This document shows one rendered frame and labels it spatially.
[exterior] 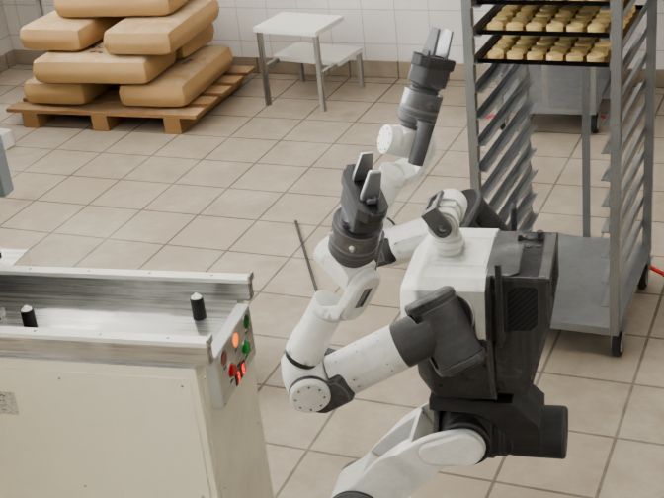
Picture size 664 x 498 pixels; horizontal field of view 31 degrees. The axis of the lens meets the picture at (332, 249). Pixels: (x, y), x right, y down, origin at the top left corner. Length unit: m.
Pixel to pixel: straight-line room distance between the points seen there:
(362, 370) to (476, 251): 0.36
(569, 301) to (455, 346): 1.99
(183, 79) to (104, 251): 1.53
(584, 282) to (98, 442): 2.03
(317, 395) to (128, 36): 4.36
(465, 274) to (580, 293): 1.91
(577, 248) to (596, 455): 1.07
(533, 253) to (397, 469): 0.60
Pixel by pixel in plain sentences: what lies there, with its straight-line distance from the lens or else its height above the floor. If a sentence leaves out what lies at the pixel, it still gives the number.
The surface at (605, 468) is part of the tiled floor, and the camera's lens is 3.62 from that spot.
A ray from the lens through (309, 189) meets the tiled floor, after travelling 5.51.
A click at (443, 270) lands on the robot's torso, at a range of 2.32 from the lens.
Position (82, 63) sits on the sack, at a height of 0.39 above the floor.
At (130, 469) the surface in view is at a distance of 2.88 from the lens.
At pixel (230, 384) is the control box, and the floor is 0.73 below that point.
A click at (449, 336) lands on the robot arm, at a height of 1.08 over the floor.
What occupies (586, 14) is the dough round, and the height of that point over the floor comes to 1.15.
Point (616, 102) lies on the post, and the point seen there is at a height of 0.94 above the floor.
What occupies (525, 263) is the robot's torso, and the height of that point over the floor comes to 1.11.
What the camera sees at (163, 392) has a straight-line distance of 2.70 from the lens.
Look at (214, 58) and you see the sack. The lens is 6.76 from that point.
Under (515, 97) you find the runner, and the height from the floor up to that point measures 0.77.
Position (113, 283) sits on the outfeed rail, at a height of 0.88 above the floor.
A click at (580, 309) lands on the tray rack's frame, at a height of 0.15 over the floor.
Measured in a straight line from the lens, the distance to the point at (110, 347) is 2.70.
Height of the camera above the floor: 2.21
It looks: 27 degrees down
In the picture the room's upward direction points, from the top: 6 degrees counter-clockwise
